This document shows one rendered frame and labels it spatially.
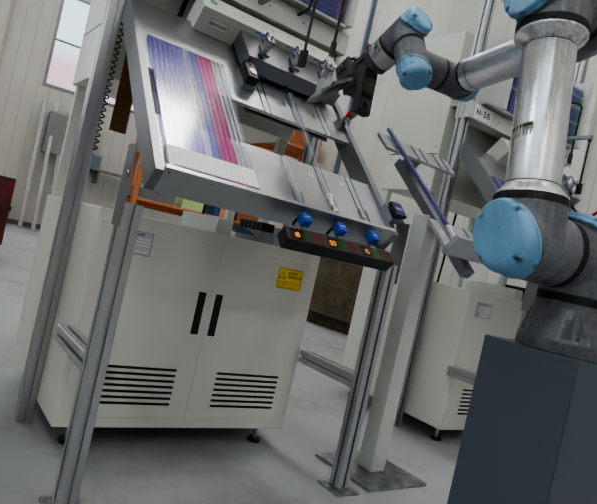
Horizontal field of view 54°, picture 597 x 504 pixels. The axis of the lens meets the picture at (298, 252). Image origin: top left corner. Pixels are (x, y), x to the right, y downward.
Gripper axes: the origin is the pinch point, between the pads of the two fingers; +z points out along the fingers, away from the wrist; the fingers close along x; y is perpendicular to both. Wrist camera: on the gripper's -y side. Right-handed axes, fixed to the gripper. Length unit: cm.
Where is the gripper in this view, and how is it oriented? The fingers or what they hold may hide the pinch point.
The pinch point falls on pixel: (329, 113)
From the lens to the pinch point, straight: 161.9
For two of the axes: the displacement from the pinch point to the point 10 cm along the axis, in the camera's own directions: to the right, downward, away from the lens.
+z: -5.9, 4.2, 6.9
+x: -8.0, -1.8, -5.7
